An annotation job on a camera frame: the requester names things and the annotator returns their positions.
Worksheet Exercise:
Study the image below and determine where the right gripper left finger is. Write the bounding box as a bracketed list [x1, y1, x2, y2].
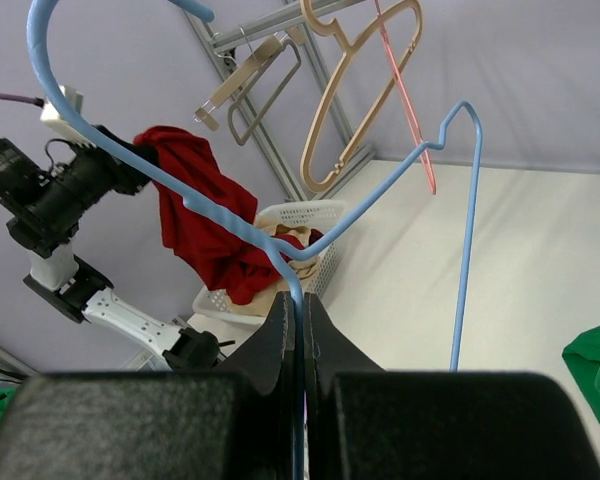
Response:
[0, 294, 296, 479]

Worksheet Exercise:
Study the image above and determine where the blue wire hanger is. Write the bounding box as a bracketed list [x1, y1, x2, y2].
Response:
[26, 0, 483, 480]

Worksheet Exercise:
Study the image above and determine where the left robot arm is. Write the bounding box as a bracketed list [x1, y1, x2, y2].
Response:
[0, 138, 226, 371]

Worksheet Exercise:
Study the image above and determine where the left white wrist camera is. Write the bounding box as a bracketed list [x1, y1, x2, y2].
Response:
[40, 85, 94, 147]

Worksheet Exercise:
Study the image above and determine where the aluminium frame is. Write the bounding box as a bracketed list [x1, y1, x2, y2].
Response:
[184, 1, 376, 201]

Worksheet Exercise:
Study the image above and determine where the green t shirt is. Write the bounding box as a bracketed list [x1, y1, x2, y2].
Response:
[562, 325, 600, 424]

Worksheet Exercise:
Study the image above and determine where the red t shirt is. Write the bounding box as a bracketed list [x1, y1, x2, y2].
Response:
[133, 126, 322, 315]

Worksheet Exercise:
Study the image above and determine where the beige t shirt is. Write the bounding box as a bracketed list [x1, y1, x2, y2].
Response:
[227, 209, 326, 319]

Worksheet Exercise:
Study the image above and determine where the beige wooden hanger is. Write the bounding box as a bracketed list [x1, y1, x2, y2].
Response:
[300, 1, 423, 194]

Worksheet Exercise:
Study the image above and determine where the white plastic laundry basket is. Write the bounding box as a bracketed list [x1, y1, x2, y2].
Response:
[192, 198, 349, 329]

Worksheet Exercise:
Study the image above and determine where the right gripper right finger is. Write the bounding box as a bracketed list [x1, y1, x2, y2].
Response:
[303, 294, 600, 479]

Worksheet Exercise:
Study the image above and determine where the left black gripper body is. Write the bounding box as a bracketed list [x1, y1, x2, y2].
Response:
[67, 140, 150, 210]

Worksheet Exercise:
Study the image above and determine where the pink wire hanger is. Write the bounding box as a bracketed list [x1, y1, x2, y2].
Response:
[379, 20, 437, 195]

